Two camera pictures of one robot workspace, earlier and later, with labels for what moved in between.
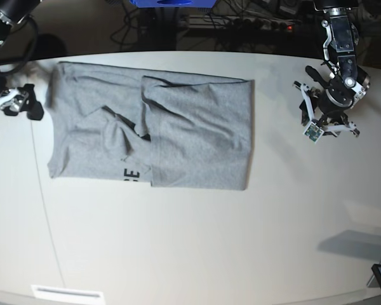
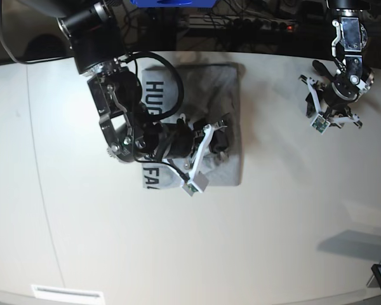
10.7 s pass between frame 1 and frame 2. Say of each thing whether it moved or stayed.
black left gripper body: moved
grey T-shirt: moved
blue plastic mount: stayed
